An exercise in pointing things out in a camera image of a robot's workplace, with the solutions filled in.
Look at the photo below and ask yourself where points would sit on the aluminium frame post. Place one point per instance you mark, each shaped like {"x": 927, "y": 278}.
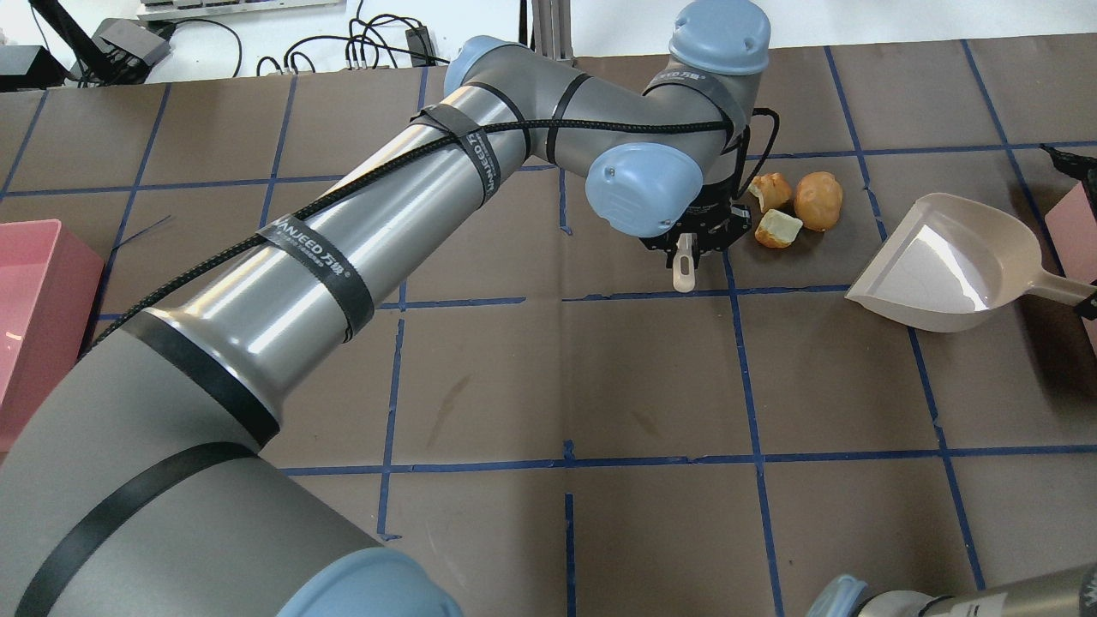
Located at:
{"x": 551, "y": 34}

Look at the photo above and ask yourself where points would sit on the beige plastic dustpan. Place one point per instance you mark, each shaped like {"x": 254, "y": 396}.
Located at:
{"x": 951, "y": 263}

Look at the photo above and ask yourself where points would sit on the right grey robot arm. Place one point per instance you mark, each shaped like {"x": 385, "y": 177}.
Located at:
{"x": 1071, "y": 592}

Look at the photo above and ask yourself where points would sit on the pink plastic bin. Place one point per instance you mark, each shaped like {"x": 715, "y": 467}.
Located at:
{"x": 49, "y": 279}

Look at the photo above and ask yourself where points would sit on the torn bread piece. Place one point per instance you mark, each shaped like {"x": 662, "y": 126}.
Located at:
{"x": 777, "y": 230}

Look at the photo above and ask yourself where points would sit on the black power adapter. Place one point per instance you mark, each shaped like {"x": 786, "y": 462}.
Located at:
{"x": 420, "y": 48}

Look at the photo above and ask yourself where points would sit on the small brown bread piece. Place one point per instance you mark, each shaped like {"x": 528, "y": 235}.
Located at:
{"x": 772, "y": 191}

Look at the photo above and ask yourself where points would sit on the beige hand brush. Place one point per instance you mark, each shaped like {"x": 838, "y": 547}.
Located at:
{"x": 683, "y": 265}

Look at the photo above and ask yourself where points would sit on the pink bin with black bag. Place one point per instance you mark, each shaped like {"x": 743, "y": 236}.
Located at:
{"x": 1073, "y": 231}

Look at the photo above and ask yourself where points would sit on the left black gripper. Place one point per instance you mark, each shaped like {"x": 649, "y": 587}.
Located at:
{"x": 718, "y": 208}

